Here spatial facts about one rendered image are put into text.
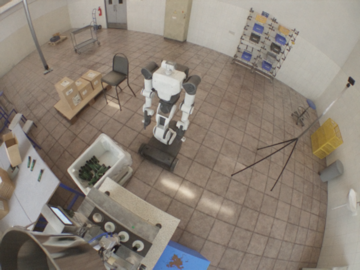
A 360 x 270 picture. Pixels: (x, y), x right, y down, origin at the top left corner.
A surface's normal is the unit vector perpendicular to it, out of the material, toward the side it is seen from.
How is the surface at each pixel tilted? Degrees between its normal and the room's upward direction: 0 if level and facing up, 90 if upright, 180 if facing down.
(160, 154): 0
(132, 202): 0
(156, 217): 0
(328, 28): 90
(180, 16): 90
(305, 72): 90
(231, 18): 90
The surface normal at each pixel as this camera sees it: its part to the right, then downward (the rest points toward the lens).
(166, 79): -0.22, 0.14
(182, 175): 0.11, -0.54
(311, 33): -0.44, 0.72
